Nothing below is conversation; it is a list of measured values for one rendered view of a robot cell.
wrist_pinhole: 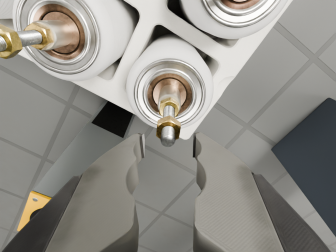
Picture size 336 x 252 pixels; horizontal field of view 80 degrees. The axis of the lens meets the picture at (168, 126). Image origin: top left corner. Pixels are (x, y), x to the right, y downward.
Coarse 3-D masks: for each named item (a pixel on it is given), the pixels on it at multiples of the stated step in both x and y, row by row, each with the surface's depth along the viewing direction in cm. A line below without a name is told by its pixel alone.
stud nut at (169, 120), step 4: (168, 116) 15; (160, 120) 15; (164, 120) 14; (168, 120) 14; (172, 120) 14; (176, 120) 15; (160, 124) 14; (164, 124) 14; (168, 124) 14; (172, 124) 14; (176, 124) 14; (156, 128) 14; (160, 128) 14; (176, 128) 14; (156, 132) 15; (160, 132) 15; (176, 132) 15; (160, 136) 15; (176, 136) 15
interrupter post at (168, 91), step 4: (164, 88) 20; (168, 88) 20; (172, 88) 20; (176, 88) 21; (160, 92) 20; (164, 92) 19; (168, 92) 19; (172, 92) 19; (176, 92) 20; (160, 96) 19; (164, 96) 18; (168, 96) 18; (172, 96) 18; (176, 96) 18; (160, 100) 19; (176, 100) 19; (180, 104) 19
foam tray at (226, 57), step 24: (144, 0) 23; (168, 0) 29; (288, 0) 23; (144, 24) 25; (168, 24) 25; (144, 48) 32; (216, 48) 26; (240, 48) 26; (120, 72) 28; (216, 72) 27; (120, 96) 29; (216, 96) 29
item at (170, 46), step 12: (168, 36) 29; (156, 48) 20; (168, 48) 20; (180, 48) 20; (192, 48) 24; (144, 60) 20; (192, 60) 20; (132, 72) 21; (204, 72) 20; (132, 84) 21; (132, 96) 22; (132, 108) 23; (204, 108) 22; (144, 120) 23; (192, 120) 23
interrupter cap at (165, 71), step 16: (160, 64) 20; (176, 64) 20; (144, 80) 20; (160, 80) 21; (176, 80) 21; (192, 80) 20; (144, 96) 21; (192, 96) 21; (144, 112) 22; (192, 112) 22
